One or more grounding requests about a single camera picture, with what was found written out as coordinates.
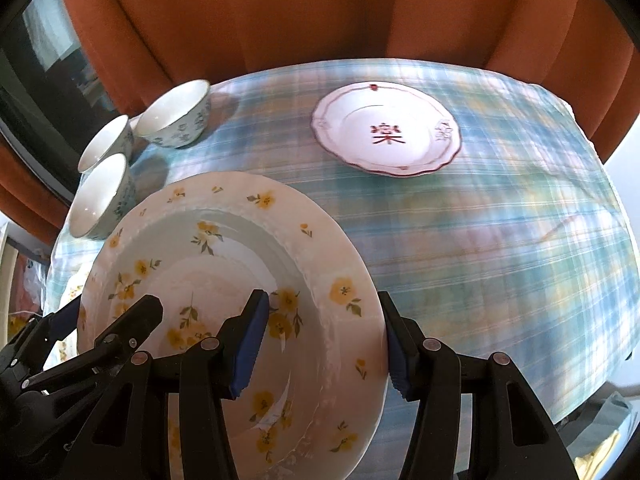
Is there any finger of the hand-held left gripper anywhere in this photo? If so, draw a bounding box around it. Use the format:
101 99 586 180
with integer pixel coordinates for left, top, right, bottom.
22 294 165 398
0 297 83 368

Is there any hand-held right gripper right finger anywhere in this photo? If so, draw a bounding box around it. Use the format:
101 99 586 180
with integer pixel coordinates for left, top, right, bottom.
379 292 572 480

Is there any white plate red trim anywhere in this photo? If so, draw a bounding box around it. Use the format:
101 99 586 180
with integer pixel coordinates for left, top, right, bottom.
311 81 462 178

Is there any dark glass window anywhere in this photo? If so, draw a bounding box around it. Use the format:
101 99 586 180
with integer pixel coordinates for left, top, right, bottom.
0 0 146 201

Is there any white bowl blue floral print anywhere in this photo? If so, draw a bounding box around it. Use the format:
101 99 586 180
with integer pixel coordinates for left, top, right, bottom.
77 115 136 173
67 152 137 241
134 79 212 149

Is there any pastel plaid tablecloth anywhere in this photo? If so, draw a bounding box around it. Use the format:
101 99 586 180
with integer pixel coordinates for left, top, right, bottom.
44 57 640 441

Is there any yellow flower print plate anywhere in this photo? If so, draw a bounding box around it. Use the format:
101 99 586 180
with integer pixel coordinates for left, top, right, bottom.
76 171 391 480

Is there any orange curtain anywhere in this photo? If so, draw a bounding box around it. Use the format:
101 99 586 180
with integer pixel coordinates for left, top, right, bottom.
0 0 640 246

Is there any crumpled plastic bag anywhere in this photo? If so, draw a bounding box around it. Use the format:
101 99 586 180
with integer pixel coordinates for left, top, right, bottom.
0 230 53 346

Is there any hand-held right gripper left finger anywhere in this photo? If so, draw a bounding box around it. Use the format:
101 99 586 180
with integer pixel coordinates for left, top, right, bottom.
70 289 271 480

